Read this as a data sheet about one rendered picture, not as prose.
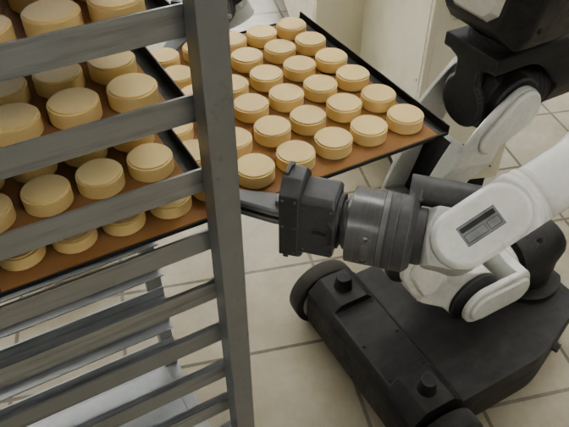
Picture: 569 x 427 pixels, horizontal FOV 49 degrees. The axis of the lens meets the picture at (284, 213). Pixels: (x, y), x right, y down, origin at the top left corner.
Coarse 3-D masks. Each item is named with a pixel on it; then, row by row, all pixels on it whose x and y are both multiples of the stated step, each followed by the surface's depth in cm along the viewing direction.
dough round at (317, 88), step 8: (304, 80) 91; (312, 80) 91; (320, 80) 91; (328, 80) 91; (304, 88) 90; (312, 88) 89; (320, 88) 89; (328, 88) 89; (336, 88) 90; (304, 96) 91; (312, 96) 90; (320, 96) 89; (328, 96) 89
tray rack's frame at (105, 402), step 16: (160, 368) 154; (176, 368) 154; (128, 384) 151; (144, 384) 151; (160, 384) 151; (96, 400) 148; (112, 400) 148; (128, 400) 148; (176, 400) 148; (192, 400) 148; (64, 416) 145; (80, 416) 145; (96, 416) 145; (144, 416) 145; (160, 416) 145
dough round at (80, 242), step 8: (88, 232) 68; (96, 232) 69; (64, 240) 67; (72, 240) 67; (80, 240) 67; (88, 240) 68; (96, 240) 69; (56, 248) 68; (64, 248) 67; (72, 248) 67; (80, 248) 68
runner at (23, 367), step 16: (192, 288) 80; (208, 288) 78; (160, 304) 75; (176, 304) 77; (192, 304) 78; (112, 320) 77; (128, 320) 74; (144, 320) 75; (160, 320) 77; (80, 336) 72; (96, 336) 73; (112, 336) 74; (32, 352) 73; (48, 352) 71; (64, 352) 72; (80, 352) 73; (0, 368) 69; (16, 368) 70; (32, 368) 71; (0, 384) 70
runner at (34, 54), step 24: (96, 24) 51; (120, 24) 52; (144, 24) 53; (168, 24) 54; (0, 48) 48; (24, 48) 49; (48, 48) 50; (72, 48) 51; (96, 48) 52; (120, 48) 53; (0, 72) 49; (24, 72) 50
